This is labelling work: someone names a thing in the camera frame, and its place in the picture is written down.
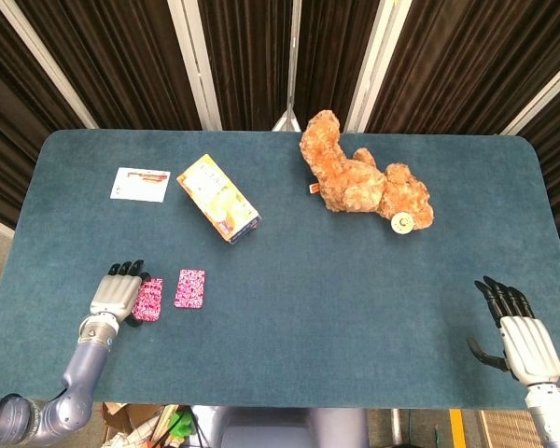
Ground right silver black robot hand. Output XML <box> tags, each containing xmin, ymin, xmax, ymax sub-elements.
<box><xmin>466</xmin><ymin>275</ymin><xmax>560</xmax><ymax>386</ymax></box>

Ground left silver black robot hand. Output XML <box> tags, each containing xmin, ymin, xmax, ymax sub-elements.
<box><xmin>90</xmin><ymin>259</ymin><xmax>151</xmax><ymax>330</ymax></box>

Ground white printed paper card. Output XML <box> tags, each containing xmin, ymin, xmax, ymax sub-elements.
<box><xmin>109</xmin><ymin>166</ymin><xmax>172</xmax><ymax>203</ymax></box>

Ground tan woven grille panel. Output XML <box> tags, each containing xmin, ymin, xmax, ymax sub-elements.
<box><xmin>478</xmin><ymin>409</ymin><xmax>542</xmax><ymax>448</ymax></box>

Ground cardboard box clutter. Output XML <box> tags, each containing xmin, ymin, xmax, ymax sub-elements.
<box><xmin>101</xmin><ymin>401</ymin><xmax>170</xmax><ymax>448</ymax></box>

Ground blue yellow snack box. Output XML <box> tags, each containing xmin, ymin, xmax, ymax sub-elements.
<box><xmin>175</xmin><ymin>153</ymin><xmax>262</xmax><ymax>245</ymax></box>

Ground green plastic item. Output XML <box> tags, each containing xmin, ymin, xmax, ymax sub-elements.
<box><xmin>170</xmin><ymin>405</ymin><xmax>193</xmax><ymax>439</ymax></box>

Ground round white hang tag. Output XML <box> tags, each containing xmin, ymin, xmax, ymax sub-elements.
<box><xmin>390</xmin><ymin>212</ymin><xmax>415</xmax><ymax>235</ymax></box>

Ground blue velvet table cloth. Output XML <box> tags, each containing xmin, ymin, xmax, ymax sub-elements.
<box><xmin>0</xmin><ymin>129</ymin><xmax>560</xmax><ymax>412</ymax></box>

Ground blue-grey robot torso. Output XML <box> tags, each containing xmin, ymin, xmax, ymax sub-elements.
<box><xmin>190</xmin><ymin>405</ymin><xmax>370</xmax><ymax>448</ymax></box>

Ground brown plush teddy bear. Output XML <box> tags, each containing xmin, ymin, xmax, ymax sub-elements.
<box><xmin>299</xmin><ymin>109</ymin><xmax>435</xmax><ymax>233</ymax></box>

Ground wide white frame post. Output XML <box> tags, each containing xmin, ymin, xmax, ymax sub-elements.
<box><xmin>0</xmin><ymin>0</ymin><xmax>98</xmax><ymax>130</ymax></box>
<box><xmin>343</xmin><ymin>0</ymin><xmax>414</xmax><ymax>133</ymax></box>
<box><xmin>500</xmin><ymin>60</ymin><xmax>560</xmax><ymax>137</ymax></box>
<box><xmin>166</xmin><ymin>0</ymin><xmax>224</xmax><ymax>132</ymax></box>

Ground thin white frame post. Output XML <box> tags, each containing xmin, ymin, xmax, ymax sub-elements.
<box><xmin>271</xmin><ymin>0</ymin><xmax>304</xmax><ymax>132</ymax></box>

